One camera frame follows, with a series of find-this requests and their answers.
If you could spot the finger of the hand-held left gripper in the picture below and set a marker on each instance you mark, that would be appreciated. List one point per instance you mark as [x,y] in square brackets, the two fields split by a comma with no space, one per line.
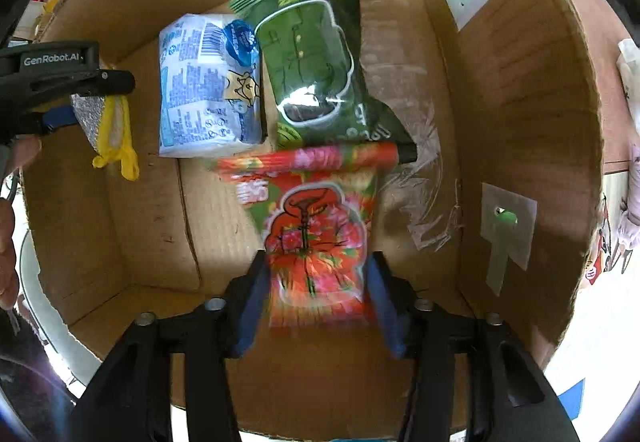
[57,117]
[60,72]

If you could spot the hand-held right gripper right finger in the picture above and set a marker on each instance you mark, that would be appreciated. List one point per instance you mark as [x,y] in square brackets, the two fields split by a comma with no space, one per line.
[387,317]

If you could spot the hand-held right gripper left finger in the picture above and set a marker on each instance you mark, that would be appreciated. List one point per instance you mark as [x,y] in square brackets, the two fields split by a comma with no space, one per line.
[248,317]

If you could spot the silver and yellow scouring sponge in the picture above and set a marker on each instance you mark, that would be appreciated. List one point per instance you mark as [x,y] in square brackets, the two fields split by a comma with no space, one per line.
[112,127]

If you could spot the red floral snack packet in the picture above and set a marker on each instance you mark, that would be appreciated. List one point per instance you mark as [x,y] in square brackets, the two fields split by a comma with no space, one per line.
[315,242]

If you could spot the cardboard box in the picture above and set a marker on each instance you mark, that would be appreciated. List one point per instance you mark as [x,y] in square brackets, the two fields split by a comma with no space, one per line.
[520,132]

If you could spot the person's left hand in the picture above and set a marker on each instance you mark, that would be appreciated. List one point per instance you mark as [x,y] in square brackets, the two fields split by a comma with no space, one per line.
[22,150]

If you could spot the blue and white tissue pack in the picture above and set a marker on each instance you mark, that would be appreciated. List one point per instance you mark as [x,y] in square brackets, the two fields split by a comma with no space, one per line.
[200,97]

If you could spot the clear plastic film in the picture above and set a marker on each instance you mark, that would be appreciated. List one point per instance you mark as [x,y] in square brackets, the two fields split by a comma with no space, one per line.
[425,162]

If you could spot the printed cloth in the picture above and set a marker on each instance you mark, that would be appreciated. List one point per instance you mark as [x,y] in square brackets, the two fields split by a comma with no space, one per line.
[602,242]

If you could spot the green snack packet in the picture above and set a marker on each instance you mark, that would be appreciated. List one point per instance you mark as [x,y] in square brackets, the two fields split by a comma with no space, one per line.
[305,62]

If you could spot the white plastic bag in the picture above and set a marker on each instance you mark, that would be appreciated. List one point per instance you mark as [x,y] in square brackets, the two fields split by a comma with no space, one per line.
[631,72]

